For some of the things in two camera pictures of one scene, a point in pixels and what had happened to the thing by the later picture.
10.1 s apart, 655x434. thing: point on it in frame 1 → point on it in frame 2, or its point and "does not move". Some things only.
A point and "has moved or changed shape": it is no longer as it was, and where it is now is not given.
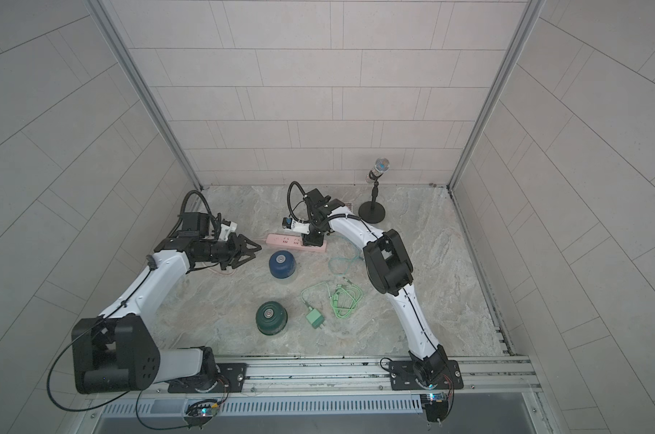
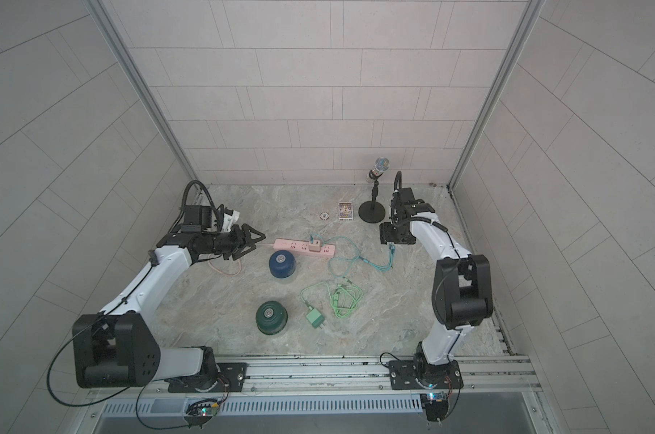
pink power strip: (290, 241) has moved or changed shape
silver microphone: (381, 165) does not move
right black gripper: (314, 238) → (386, 234)
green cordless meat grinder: (270, 317) does not move
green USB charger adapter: (316, 319) does not move
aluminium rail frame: (499, 376) does not move
